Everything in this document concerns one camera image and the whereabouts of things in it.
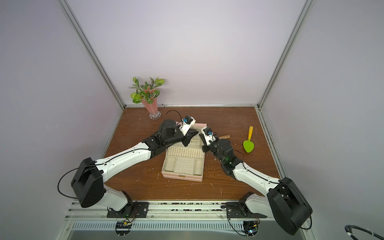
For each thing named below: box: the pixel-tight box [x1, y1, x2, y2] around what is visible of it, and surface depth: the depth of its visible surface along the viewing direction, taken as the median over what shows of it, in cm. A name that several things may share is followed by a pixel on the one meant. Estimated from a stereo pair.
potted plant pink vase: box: [128, 77, 165, 120], surface depth 99 cm
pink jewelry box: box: [161, 123, 207, 182], surface depth 83 cm
